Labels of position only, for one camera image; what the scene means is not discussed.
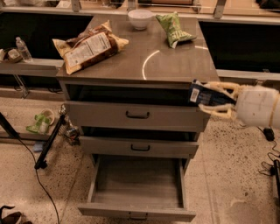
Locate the black tripod leg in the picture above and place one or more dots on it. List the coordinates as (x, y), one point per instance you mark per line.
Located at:
(41, 162)

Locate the bottom grey open drawer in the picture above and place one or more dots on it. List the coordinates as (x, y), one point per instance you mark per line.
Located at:
(138, 188)

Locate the green white packet on floor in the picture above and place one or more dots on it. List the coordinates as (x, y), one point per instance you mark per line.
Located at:
(43, 121)

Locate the grey side shelf left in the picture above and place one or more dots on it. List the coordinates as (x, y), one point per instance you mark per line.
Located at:
(39, 67)

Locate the grey side shelf right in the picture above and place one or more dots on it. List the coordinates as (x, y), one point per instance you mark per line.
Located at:
(264, 78)

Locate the small basket with items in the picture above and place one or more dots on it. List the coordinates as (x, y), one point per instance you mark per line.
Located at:
(10, 55)

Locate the black power adapter with cable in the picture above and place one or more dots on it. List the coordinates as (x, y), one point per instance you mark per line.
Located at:
(269, 168)

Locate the green chip bag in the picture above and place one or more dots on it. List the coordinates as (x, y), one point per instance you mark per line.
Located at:
(171, 25)

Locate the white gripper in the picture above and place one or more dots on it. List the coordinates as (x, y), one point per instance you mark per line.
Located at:
(254, 105)

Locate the brown yellow chip bag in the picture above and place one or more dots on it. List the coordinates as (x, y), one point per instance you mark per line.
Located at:
(90, 47)

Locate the small wire rack with can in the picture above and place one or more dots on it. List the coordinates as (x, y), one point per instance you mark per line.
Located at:
(67, 130)

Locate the grey side shelf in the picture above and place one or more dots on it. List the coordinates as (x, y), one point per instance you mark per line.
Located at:
(39, 67)
(264, 78)

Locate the white bowl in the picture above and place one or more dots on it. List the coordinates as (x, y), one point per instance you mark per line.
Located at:
(139, 19)

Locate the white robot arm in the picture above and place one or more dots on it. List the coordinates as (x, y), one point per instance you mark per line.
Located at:
(255, 105)

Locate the top grey drawer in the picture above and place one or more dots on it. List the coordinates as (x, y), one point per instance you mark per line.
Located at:
(136, 116)

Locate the clear water bottle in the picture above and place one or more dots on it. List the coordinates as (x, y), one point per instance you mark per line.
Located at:
(23, 50)

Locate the blue rxbar blueberry bar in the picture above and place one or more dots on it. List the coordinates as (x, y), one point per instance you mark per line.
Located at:
(200, 94)

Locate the grey drawer cabinet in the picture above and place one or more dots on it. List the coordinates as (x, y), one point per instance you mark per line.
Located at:
(146, 72)

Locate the middle grey drawer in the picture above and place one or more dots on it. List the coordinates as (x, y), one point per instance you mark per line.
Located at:
(138, 147)

